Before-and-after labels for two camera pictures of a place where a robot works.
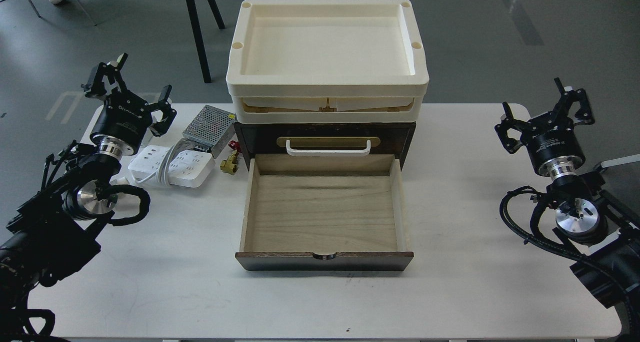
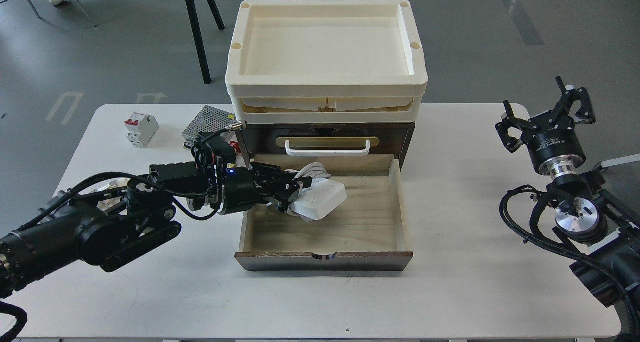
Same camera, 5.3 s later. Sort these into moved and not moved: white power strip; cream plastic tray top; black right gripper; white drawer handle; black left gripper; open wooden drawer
Moved: black left gripper; white power strip
Not moved: black right gripper; white drawer handle; open wooden drawer; cream plastic tray top
